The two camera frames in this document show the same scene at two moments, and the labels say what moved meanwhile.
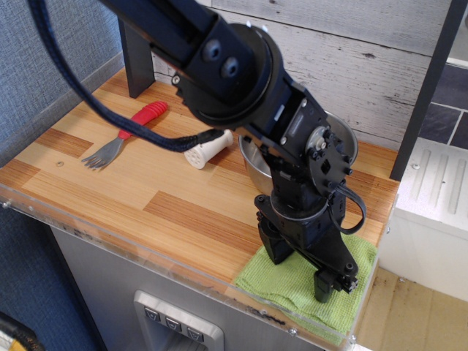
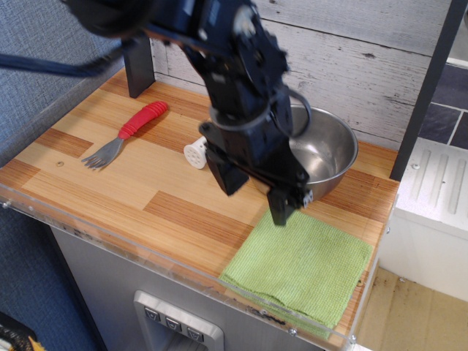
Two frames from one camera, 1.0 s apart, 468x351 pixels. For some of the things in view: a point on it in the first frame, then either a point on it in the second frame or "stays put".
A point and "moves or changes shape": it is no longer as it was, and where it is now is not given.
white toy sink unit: (425, 237) stays put
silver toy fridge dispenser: (166, 327) stays put
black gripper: (313, 229) → (255, 137)
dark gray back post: (139, 60) stays put
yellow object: (16, 346) → (36, 346)
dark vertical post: (431, 80) stays put
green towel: (292, 284) moves or changes shape
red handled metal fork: (142, 118) stays put
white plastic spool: (196, 158) stays put
